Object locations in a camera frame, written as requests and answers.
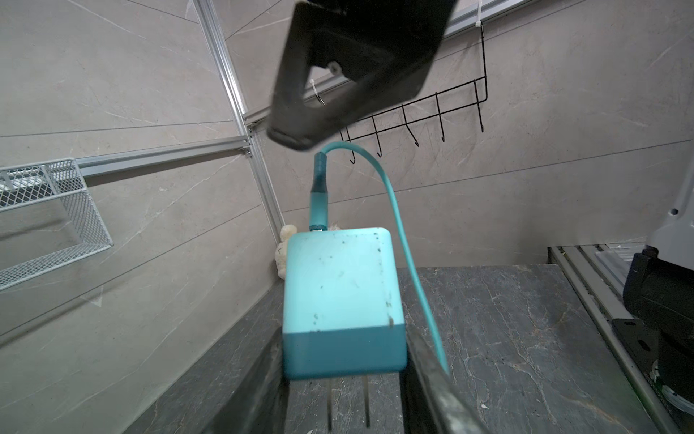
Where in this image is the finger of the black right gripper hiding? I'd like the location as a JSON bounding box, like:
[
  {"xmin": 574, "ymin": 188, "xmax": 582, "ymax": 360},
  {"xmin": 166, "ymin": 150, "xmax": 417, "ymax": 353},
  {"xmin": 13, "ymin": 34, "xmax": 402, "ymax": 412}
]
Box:
[{"xmin": 267, "ymin": 1, "xmax": 455, "ymax": 151}]

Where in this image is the teal cable bundle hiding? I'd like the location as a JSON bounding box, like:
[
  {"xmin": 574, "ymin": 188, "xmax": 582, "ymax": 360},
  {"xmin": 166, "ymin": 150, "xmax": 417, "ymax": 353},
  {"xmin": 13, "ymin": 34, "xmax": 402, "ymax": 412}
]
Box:
[{"xmin": 308, "ymin": 140, "xmax": 451, "ymax": 375}]

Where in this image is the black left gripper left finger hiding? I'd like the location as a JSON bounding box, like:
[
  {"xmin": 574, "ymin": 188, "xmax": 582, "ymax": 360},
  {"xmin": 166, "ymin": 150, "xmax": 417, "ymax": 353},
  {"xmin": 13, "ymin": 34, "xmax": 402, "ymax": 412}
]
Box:
[{"xmin": 202, "ymin": 330, "xmax": 287, "ymax": 434}]

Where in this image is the white wire mesh basket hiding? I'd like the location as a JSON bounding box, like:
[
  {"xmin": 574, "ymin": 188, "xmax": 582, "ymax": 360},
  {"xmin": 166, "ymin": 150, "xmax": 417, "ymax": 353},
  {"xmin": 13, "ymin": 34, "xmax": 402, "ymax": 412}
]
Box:
[{"xmin": 1, "ymin": 158, "xmax": 113, "ymax": 291}]

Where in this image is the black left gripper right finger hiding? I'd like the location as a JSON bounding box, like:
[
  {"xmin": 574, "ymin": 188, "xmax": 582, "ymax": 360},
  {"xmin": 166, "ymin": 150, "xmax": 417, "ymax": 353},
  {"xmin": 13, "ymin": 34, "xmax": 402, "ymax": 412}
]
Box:
[{"xmin": 400, "ymin": 327, "xmax": 488, "ymax": 434}]

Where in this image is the white plush bear toy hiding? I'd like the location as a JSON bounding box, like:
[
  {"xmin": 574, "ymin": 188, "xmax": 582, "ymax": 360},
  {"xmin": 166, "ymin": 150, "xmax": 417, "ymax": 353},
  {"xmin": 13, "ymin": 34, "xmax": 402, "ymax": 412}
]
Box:
[{"xmin": 275, "ymin": 224, "xmax": 298, "ymax": 280}]

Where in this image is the black wire hook rack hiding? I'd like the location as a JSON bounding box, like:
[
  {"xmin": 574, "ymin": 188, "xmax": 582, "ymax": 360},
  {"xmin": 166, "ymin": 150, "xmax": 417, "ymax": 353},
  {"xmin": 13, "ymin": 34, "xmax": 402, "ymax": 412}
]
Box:
[{"xmin": 335, "ymin": 24, "xmax": 490, "ymax": 158}]

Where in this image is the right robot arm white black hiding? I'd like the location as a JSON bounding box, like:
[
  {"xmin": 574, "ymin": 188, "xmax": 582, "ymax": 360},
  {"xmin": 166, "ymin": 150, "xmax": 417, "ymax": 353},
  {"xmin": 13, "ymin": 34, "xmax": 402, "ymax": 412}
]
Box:
[{"xmin": 267, "ymin": 1, "xmax": 693, "ymax": 413}]

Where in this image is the teal charger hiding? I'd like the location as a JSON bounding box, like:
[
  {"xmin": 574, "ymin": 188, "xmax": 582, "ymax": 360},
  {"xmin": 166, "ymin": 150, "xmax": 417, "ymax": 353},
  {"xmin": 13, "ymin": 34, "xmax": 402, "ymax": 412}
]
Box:
[{"xmin": 282, "ymin": 228, "xmax": 408, "ymax": 381}]

